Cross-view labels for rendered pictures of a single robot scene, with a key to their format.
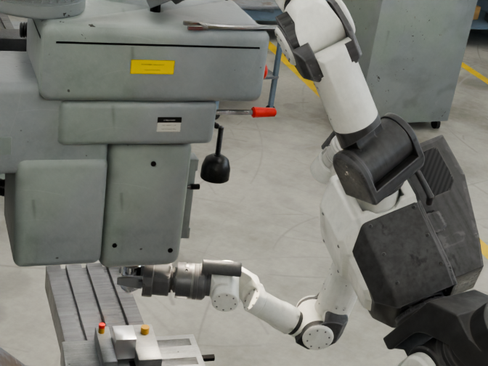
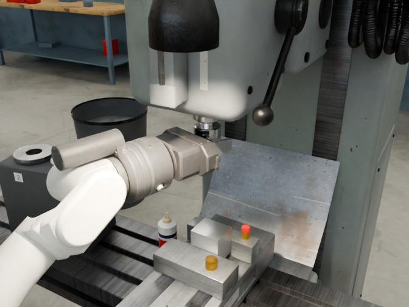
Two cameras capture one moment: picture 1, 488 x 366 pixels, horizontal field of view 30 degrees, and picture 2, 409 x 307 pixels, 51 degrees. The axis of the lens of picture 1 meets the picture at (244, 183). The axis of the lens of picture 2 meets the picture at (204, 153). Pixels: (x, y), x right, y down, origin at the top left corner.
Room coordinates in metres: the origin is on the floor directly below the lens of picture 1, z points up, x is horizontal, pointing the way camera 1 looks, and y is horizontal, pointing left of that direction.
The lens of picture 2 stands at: (2.40, -0.19, 1.54)
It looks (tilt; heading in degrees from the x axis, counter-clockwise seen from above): 25 degrees down; 142
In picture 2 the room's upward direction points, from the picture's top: straight up
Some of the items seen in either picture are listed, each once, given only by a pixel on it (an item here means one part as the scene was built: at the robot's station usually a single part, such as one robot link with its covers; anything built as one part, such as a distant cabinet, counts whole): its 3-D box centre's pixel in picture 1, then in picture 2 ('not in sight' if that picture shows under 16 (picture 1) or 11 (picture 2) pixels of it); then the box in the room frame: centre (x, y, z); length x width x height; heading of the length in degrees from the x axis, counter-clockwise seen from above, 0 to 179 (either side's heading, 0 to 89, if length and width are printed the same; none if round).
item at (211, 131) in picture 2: (131, 264); (207, 127); (1.87, 0.24, 1.26); 0.05 x 0.05 x 0.01
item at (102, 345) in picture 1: (133, 359); (202, 273); (1.89, 0.21, 0.97); 0.35 x 0.15 x 0.11; 110
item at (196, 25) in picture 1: (242, 26); not in sight; (1.83, 0.05, 1.89); 0.24 x 0.04 x 0.01; 113
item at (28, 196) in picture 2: not in sight; (58, 193); (1.50, 0.09, 1.02); 0.22 x 0.12 x 0.20; 33
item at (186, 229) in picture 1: (184, 196); (167, 26); (1.91, 0.14, 1.44); 0.04 x 0.04 x 0.21; 22
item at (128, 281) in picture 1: (129, 282); not in sight; (1.84, 0.23, 1.23); 0.06 x 0.02 x 0.03; 95
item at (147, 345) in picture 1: (144, 347); (195, 267); (1.90, 0.19, 1.01); 0.15 x 0.06 x 0.04; 20
